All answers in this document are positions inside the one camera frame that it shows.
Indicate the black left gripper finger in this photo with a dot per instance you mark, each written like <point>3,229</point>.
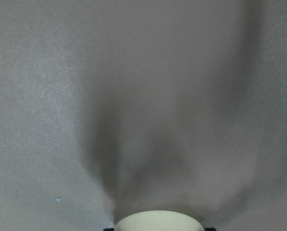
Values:
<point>110,229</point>

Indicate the blue and cream bell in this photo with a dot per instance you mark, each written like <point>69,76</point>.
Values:
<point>158,220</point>

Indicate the brown paper table cover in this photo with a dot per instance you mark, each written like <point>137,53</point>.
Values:
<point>113,107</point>

